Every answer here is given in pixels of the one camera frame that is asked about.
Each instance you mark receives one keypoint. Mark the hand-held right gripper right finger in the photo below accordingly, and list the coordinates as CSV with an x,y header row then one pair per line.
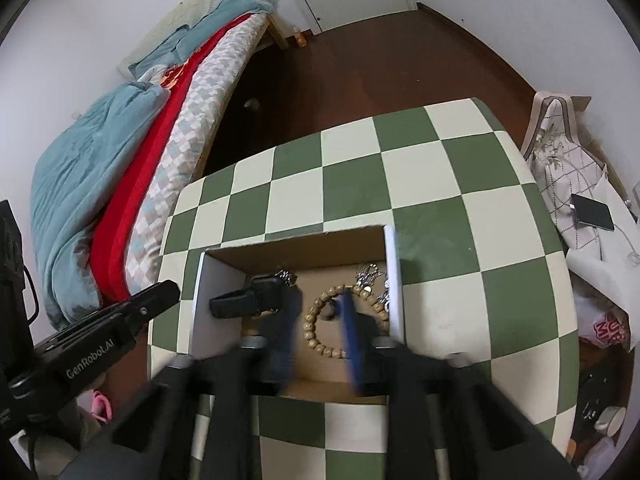
x,y
351,340

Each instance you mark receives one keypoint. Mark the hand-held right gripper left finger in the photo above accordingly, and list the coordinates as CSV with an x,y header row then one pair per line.
x,y
282,342

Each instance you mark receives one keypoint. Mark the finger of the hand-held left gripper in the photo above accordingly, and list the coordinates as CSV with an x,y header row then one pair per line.
x,y
150,300

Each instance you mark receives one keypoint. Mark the black smart band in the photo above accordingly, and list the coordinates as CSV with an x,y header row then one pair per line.
x,y
235,305

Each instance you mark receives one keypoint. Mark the cardboard box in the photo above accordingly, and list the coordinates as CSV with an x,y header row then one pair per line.
x,y
215,295

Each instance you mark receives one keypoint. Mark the pink slipper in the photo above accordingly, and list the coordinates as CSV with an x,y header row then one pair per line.
x,y
101,406

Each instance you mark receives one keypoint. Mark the red blanket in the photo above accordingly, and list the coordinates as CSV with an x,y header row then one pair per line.
x,y
135,195

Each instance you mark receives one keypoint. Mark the large blue comforter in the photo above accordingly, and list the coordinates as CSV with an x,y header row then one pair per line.
x,y
75,185

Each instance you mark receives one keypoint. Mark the green checkered tablecloth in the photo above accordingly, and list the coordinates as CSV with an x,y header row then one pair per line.
x,y
425,185

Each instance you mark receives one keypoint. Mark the grey diamond pattern bedsheet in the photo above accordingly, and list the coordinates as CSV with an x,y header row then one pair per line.
x,y
200,115

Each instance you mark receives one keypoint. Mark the blue pillow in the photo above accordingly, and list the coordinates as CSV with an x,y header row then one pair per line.
x,y
160,52

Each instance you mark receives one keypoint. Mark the plastic bag with red print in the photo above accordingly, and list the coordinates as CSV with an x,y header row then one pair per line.
x,y
602,327

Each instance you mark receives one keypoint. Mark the white paper bag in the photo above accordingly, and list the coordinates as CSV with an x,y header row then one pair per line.
x,y
595,260

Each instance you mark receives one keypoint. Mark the white cup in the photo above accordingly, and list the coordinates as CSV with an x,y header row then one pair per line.
x,y
611,419

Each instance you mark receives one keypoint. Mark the black smartphone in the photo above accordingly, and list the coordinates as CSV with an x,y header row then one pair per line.
x,y
592,211

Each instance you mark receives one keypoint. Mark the white patterned cushion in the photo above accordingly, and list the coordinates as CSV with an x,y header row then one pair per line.
x,y
555,150

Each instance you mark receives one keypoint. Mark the cream quilted headboard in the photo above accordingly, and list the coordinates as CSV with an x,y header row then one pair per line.
x,y
170,15

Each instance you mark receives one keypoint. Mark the rumpled blue blanket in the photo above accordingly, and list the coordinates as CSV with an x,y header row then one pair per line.
x,y
225,15

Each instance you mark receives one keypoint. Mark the wooden bed leg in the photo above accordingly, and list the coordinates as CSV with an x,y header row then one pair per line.
x,y
279,32

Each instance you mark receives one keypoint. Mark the small yellow bottle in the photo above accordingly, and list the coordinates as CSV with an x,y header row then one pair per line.
x,y
300,38

